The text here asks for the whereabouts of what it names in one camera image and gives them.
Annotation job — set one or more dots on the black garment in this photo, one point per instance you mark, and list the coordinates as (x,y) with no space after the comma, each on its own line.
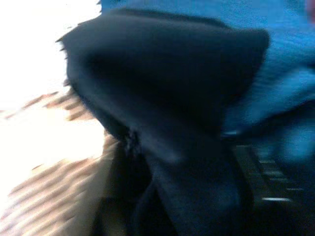
(160,86)

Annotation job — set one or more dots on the pale woven laundry basket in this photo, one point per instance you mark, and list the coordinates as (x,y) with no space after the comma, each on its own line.
(49,196)

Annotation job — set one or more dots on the blue garment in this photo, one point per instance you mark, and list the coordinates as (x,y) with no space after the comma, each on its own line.
(283,73)

